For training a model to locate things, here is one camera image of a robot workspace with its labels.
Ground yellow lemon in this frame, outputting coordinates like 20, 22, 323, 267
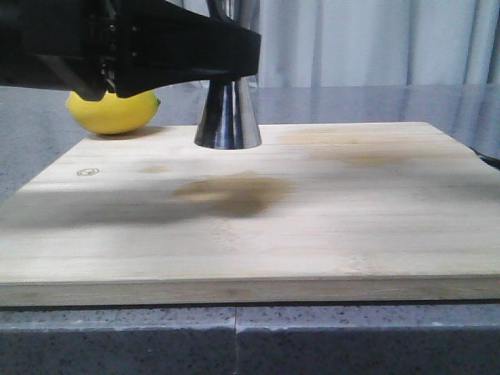
66, 91, 161, 135

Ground wooden cutting board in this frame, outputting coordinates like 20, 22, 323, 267
1, 123, 499, 306

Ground grey curtain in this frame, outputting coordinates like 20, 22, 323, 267
163, 0, 500, 91

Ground steel double jigger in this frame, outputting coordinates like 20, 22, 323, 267
195, 1, 262, 150

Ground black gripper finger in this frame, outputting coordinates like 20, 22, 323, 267
115, 1, 262, 98

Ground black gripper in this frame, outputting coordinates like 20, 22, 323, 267
1, 1, 122, 101

